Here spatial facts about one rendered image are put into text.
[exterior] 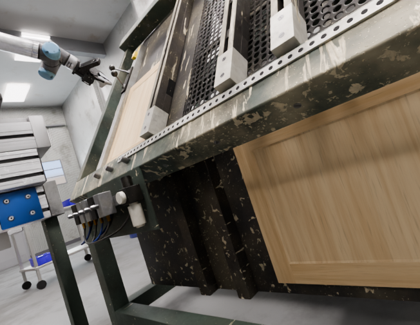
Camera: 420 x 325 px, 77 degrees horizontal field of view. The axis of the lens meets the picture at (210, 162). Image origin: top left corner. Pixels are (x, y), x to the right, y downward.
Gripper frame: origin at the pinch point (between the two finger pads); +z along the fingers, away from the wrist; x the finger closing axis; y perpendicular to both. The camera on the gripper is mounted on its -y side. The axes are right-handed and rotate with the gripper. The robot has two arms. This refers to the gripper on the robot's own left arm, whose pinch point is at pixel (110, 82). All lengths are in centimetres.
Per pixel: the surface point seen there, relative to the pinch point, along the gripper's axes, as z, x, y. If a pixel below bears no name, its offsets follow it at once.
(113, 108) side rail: 11.1, -4.0, 18.0
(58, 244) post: 7, 82, 46
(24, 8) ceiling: -117, -540, 271
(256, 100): 7, 98, -75
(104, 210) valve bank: 6, 90, -4
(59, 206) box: 1, 67, 37
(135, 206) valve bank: 11, 94, -17
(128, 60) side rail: 10.2, -46.1, 2.6
